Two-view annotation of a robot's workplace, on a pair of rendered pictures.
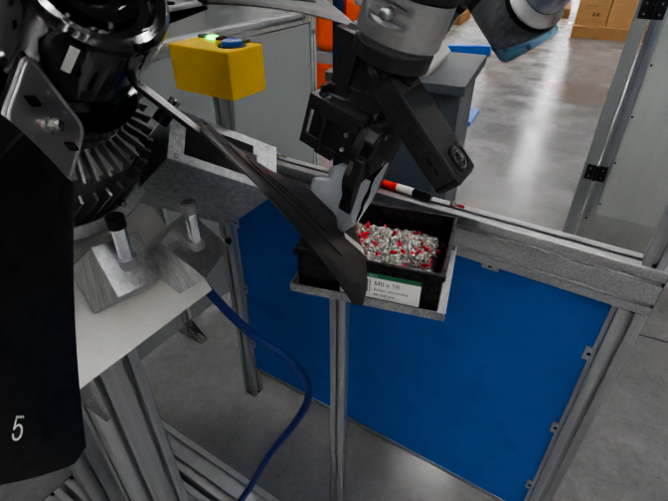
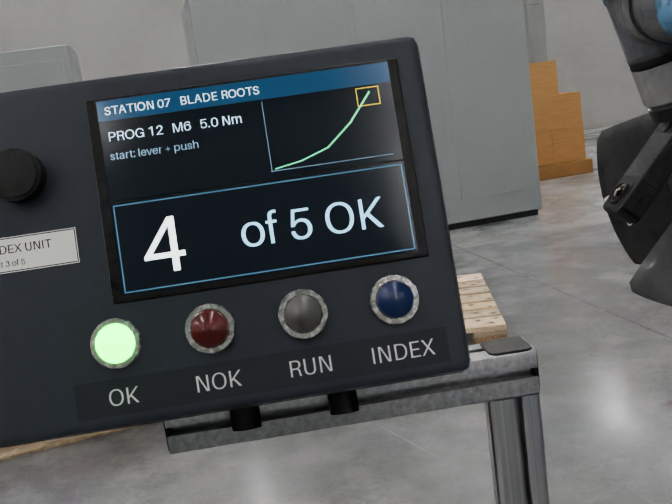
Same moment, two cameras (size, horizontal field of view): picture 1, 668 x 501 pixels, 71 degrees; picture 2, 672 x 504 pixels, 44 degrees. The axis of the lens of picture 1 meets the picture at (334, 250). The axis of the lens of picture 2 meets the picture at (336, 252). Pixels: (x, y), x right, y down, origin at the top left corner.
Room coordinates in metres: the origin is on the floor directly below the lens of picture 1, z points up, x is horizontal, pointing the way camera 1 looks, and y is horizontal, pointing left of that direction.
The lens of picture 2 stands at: (0.90, -0.84, 1.23)
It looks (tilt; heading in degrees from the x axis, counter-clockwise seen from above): 11 degrees down; 144
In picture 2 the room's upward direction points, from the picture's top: 8 degrees counter-clockwise
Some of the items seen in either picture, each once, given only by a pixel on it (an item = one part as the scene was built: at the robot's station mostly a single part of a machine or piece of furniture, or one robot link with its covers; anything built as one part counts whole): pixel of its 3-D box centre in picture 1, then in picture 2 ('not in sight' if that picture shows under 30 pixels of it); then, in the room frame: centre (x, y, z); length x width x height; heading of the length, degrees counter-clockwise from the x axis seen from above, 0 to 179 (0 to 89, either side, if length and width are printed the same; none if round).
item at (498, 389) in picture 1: (376, 345); not in sight; (0.77, -0.10, 0.45); 0.82 x 0.02 x 0.66; 58
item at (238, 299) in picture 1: (241, 300); not in sight; (1.00, 0.26, 0.39); 0.04 x 0.04 x 0.78; 58
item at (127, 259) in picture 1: (121, 241); not in sight; (0.41, 0.22, 0.99); 0.02 x 0.02 x 0.06
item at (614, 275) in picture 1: (386, 208); not in sight; (0.77, -0.10, 0.82); 0.90 x 0.04 x 0.08; 58
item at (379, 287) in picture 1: (379, 250); not in sight; (0.60, -0.07, 0.85); 0.22 x 0.17 x 0.07; 72
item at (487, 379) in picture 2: not in sight; (352, 393); (0.49, -0.55, 1.04); 0.24 x 0.03 x 0.03; 58
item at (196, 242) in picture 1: (193, 225); not in sight; (0.48, 0.17, 0.96); 0.02 x 0.02 x 0.06
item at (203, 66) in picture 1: (219, 70); not in sight; (0.98, 0.23, 1.02); 0.16 x 0.10 x 0.11; 58
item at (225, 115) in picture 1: (225, 118); not in sight; (0.98, 0.23, 0.92); 0.03 x 0.03 x 0.12; 58
